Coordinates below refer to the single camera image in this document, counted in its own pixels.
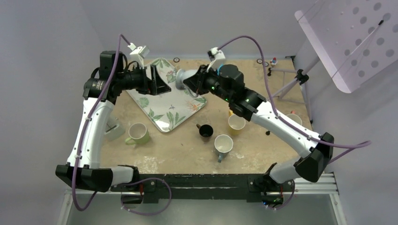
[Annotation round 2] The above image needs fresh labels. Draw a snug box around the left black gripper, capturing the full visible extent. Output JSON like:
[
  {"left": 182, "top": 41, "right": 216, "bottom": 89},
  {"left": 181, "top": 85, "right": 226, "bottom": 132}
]
[{"left": 116, "top": 64, "right": 170, "bottom": 96}]

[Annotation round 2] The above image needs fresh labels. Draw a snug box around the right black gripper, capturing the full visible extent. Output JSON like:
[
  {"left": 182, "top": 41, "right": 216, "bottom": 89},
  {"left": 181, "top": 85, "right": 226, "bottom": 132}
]
[{"left": 183, "top": 65, "right": 232, "bottom": 104}]

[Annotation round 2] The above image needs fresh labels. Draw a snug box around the light grey mug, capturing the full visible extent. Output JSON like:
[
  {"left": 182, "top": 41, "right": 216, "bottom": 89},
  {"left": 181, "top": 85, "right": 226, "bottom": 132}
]
[{"left": 176, "top": 69, "right": 199, "bottom": 98}]

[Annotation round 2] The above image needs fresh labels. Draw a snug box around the light green mug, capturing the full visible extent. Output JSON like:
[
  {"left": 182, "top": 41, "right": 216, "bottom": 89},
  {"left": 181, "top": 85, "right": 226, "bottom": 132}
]
[{"left": 125, "top": 123, "right": 150, "bottom": 145}]

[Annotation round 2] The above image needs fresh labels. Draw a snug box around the brown small mug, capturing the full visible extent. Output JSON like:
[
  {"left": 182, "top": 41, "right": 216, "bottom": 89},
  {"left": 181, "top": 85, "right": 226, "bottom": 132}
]
[{"left": 196, "top": 124, "right": 214, "bottom": 138}]

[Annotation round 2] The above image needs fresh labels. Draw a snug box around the yellow mug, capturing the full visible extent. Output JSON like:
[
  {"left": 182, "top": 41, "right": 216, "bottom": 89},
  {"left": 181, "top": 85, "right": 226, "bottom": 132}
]
[{"left": 228, "top": 110, "right": 246, "bottom": 135}]

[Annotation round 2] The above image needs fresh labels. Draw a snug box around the dark grey mug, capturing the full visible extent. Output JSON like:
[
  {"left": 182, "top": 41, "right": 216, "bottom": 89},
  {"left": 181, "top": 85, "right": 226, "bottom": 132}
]
[{"left": 214, "top": 135, "right": 234, "bottom": 163}]

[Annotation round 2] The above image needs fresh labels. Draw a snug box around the pink mug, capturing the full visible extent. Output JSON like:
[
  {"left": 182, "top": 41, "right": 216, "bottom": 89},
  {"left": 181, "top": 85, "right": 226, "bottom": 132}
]
[{"left": 286, "top": 111, "right": 303, "bottom": 126}]

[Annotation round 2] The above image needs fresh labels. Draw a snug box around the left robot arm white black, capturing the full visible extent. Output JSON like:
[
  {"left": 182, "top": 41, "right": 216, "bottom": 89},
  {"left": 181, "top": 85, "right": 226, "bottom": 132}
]
[{"left": 55, "top": 51, "right": 171, "bottom": 192}]

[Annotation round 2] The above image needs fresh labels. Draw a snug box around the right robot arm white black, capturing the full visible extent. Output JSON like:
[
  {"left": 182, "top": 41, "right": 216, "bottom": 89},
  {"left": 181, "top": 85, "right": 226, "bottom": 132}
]
[{"left": 176, "top": 64, "right": 334, "bottom": 191}]

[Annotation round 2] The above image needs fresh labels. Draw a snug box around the blue cylinder tube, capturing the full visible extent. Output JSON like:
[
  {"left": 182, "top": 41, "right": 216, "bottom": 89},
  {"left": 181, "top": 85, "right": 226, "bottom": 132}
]
[{"left": 216, "top": 64, "right": 223, "bottom": 75}]

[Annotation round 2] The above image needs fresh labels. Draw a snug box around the leaf pattern serving tray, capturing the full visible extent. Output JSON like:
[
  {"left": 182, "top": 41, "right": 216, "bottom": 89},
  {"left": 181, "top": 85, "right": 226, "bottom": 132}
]
[{"left": 127, "top": 58, "right": 207, "bottom": 133}]

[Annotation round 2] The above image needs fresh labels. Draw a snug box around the small red white figurine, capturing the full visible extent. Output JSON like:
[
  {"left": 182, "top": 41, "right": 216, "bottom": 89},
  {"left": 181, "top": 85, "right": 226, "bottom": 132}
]
[{"left": 270, "top": 57, "right": 278, "bottom": 68}]

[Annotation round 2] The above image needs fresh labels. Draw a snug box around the white tripod stand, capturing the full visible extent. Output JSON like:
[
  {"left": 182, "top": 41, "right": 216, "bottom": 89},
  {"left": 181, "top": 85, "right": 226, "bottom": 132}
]
[{"left": 267, "top": 56, "right": 320, "bottom": 125}]

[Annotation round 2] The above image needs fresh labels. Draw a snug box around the perforated translucent panel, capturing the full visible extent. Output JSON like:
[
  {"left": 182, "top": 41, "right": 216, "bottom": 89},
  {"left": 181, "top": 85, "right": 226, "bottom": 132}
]
[{"left": 294, "top": 0, "right": 398, "bottom": 93}]

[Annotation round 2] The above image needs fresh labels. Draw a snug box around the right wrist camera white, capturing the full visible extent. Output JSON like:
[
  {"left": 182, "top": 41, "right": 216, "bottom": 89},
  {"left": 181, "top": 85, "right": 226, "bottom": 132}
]
[{"left": 207, "top": 47, "right": 226, "bottom": 72}]

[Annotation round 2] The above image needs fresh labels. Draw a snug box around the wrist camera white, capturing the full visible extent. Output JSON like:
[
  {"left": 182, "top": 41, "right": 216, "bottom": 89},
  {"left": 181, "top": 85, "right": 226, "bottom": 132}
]
[
  {"left": 128, "top": 43, "right": 150, "bottom": 68},
  {"left": 207, "top": 47, "right": 226, "bottom": 72}
]

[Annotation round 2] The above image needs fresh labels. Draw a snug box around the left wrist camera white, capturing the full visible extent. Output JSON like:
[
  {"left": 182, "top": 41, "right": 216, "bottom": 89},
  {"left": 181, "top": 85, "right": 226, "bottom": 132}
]
[{"left": 128, "top": 43, "right": 150, "bottom": 68}]

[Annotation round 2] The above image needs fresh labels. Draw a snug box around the white clamp bracket left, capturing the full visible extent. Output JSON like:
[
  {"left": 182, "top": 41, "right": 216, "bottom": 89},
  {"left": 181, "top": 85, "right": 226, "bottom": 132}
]
[{"left": 105, "top": 116, "right": 125, "bottom": 141}]

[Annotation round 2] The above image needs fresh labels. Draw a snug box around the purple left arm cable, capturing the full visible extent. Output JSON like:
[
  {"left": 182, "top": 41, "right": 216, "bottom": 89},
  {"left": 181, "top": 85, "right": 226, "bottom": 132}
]
[{"left": 71, "top": 33, "right": 132, "bottom": 212}]

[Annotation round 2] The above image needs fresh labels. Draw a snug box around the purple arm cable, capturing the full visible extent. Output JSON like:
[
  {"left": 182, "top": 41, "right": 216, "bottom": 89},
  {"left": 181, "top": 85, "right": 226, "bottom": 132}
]
[
  {"left": 217, "top": 35, "right": 372, "bottom": 165},
  {"left": 71, "top": 33, "right": 132, "bottom": 212}
]

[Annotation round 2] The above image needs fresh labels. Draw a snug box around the black ring markers right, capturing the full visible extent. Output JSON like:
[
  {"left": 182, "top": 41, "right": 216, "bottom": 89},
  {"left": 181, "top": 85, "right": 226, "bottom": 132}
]
[{"left": 256, "top": 59, "right": 269, "bottom": 67}]

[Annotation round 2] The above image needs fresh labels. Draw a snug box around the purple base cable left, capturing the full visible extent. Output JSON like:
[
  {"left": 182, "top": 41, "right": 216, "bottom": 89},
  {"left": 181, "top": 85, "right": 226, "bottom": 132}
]
[{"left": 120, "top": 177, "right": 172, "bottom": 216}]

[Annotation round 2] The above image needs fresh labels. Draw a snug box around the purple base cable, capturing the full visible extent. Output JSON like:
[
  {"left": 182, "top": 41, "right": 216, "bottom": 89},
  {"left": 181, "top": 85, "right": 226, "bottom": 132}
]
[
  {"left": 120, "top": 177, "right": 172, "bottom": 216},
  {"left": 267, "top": 186, "right": 299, "bottom": 212}
]

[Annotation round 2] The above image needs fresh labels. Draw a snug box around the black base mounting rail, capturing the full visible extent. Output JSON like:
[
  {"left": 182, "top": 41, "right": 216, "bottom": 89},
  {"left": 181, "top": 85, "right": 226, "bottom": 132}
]
[{"left": 110, "top": 173, "right": 293, "bottom": 203}]

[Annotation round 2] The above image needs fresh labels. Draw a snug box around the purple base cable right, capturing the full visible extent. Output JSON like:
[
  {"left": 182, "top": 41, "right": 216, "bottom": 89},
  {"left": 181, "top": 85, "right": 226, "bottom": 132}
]
[{"left": 267, "top": 186, "right": 299, "bottom": 212}]

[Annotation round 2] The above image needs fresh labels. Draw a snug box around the aluminium frame rail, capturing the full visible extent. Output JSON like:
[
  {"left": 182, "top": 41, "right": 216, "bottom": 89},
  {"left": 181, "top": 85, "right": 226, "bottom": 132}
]
[{"left": 56, "top": 172, "right": 347, "bottom": 225}]

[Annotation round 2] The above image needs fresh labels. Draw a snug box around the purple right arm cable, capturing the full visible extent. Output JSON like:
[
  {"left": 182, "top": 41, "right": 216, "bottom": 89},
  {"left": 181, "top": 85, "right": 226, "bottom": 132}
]
[{"left": 217, "top": 35, "right": 372, "bottom": 165}]

